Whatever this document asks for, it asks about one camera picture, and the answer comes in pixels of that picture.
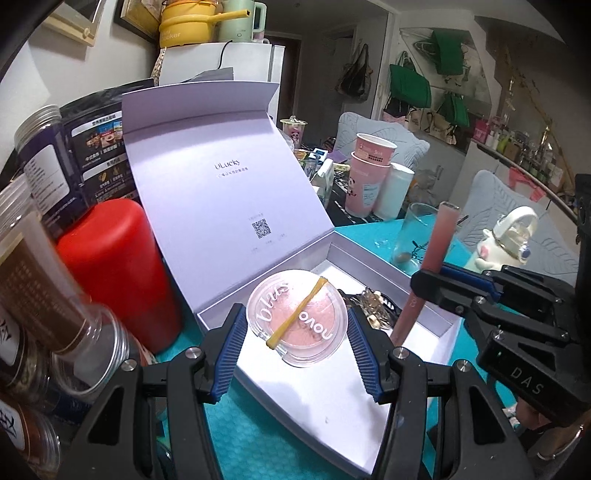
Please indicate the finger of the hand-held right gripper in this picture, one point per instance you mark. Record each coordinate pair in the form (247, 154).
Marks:
(443, 291)
(466, 276)

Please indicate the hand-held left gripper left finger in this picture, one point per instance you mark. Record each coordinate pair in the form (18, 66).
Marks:
(228, 350)

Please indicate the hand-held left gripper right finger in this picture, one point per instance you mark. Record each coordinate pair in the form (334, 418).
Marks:
(364, 357)

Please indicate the pink lip gloss tube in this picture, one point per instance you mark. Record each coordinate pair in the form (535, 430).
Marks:
(441, 240)

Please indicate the round pink blush compact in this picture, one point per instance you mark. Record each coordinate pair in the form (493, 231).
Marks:
(318, 334)

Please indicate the black hair clip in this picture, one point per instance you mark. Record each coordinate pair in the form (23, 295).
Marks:
(393, 307)

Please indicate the white hinged gift box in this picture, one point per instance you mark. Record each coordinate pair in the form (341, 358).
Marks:
(207, 184)

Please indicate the person's right hand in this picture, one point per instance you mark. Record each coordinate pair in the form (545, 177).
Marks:
(558, 438)

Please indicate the white cartoon water bottle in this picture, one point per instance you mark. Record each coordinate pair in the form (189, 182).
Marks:
(503, 240)

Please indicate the gold hair clip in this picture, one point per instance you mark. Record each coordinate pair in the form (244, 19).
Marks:
(369, 300)

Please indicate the clear cartoon drinking glass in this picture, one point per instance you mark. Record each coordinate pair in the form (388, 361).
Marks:
(411, 230)

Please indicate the yellow rubber band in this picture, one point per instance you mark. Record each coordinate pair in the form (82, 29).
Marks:
(295, 311)

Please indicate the white paper cup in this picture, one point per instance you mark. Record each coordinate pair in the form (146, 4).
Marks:
(395, 191)

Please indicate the pink panda paper cup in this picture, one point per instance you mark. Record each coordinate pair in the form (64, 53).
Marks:
(364, 194)

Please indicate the row of bottles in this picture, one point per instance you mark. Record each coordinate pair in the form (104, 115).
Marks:
(526, 152)

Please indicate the red cylindrical canister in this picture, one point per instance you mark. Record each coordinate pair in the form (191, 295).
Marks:
(115, 267)

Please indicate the small white carton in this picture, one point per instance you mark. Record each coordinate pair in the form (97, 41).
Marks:
(324, 177)

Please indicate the green tote bag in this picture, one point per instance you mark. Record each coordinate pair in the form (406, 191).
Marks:
(448, 50)
(455, 110)
(411, 83)

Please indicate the clear jar with herbs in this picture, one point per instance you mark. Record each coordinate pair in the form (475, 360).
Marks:
(23, 369)

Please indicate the clear jar brown label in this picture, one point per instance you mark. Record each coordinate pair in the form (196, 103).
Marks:
(32, 286)

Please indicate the clear jar red-brown contents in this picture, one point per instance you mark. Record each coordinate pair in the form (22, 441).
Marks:
(32, 443)

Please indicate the brown hanging bag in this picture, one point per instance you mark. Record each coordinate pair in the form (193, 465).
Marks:
(355, 74)

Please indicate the dark snack pouch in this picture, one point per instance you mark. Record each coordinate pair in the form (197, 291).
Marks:
(101, 152)

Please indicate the silver lid dark jar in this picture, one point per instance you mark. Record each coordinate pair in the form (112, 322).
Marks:
(46, 170)

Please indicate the white refrigerator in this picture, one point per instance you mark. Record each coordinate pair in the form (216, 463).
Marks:
(249, 64)

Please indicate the yellow cooking pot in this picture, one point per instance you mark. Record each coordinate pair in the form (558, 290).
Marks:
(189, 23)

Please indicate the light green kettle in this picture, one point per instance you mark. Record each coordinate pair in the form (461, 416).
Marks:
(240, 21)

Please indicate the dark picture frame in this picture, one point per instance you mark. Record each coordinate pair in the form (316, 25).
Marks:
(138, 14)

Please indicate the wooden picture frame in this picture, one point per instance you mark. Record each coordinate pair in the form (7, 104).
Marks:
(76, 23)

